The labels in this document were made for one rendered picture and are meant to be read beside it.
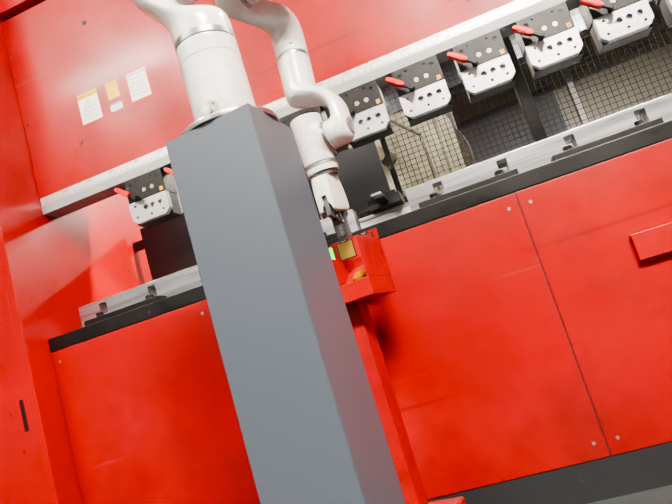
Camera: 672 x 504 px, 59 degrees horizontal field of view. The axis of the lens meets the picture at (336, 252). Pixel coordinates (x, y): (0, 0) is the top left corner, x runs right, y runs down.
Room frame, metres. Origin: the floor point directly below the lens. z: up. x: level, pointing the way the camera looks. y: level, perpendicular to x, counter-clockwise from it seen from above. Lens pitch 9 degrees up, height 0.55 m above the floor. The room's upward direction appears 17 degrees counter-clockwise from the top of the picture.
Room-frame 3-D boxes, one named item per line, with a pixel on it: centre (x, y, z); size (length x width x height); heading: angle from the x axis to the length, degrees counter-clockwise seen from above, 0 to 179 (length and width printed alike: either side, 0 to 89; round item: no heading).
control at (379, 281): (1.53, 0.00, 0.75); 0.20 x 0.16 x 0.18; 66
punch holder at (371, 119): (1.82, -0.22, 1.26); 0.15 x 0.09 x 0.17; 77
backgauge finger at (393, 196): (1.98, -0.21, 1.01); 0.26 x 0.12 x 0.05; 167
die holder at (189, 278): (2.03, 0.69, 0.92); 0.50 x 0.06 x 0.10; 77
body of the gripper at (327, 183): (1.47, -0.03, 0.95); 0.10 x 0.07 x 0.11; 156
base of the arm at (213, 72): (1.06, 0.13, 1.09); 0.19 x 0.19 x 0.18
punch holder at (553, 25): (1.69, -0.80, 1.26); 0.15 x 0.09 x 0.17; 77
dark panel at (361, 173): (2.45, 0.27, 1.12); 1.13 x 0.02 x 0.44; 77
